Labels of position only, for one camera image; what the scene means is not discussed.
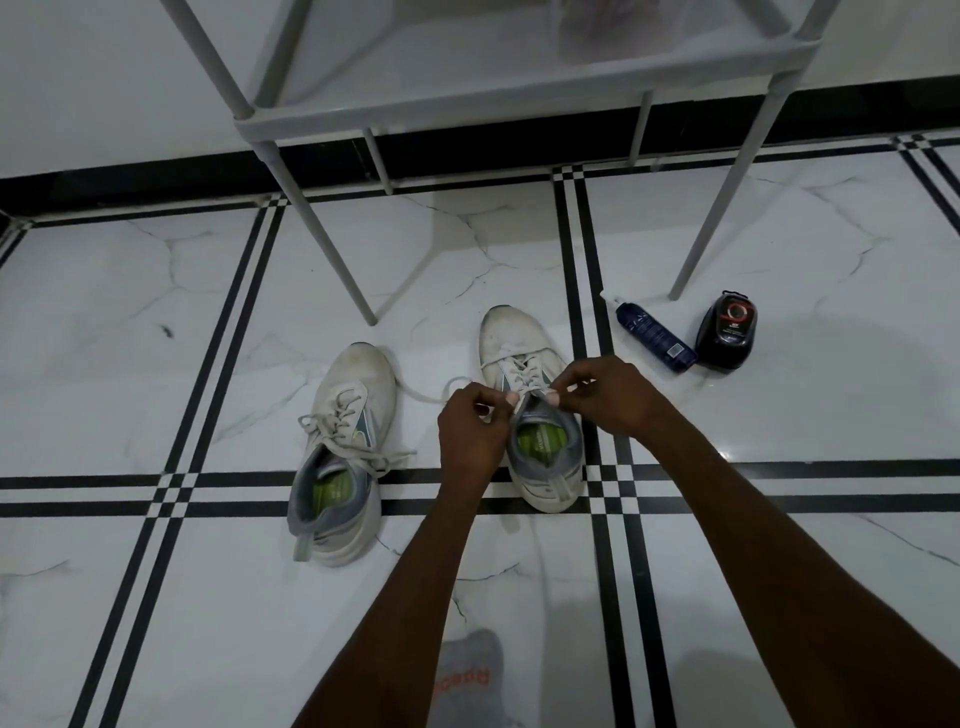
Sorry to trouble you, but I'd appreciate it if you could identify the person's right forearm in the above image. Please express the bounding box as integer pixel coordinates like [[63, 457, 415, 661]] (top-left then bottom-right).
[[637, 408, 960, 728]]

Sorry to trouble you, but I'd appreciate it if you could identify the white shoelace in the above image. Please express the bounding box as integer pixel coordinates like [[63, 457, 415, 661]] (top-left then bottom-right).
[[297, 386, 418, 481], [393, 344, 571, 410]]

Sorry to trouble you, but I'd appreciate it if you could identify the person's left forearm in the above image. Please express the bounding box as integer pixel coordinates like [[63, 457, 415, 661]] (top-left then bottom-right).
[[292, 483, 496, 728]]

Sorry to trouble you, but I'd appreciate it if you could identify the grey metal shelf rack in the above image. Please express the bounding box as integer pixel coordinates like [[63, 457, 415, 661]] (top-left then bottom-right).
[[159, 0, 841, 328]]

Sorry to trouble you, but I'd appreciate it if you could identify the black shoe polish container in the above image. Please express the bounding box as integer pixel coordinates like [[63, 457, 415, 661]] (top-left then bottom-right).
[[694, 290, 760, 373]]

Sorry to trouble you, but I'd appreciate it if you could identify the white sock with orange print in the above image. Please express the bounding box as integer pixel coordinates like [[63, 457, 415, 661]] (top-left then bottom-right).
[[427, 628, 511, 728]]

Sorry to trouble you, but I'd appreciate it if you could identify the person's left hand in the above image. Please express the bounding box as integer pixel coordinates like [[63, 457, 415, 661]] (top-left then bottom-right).
[[437, 382, 523, 502]]

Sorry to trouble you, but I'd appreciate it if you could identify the white sneaker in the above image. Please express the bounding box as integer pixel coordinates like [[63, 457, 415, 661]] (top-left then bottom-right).
[[287, 342, 399, 569], [478, 305, 586, 515]]

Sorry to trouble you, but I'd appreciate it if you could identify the person's right hand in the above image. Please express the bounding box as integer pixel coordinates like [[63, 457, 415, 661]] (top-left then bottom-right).
[[545, 356, 673, 445]]

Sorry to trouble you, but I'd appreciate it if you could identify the dark blue spray bottle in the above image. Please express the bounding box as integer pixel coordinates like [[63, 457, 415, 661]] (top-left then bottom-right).
[[599, 290, 699, 375]]

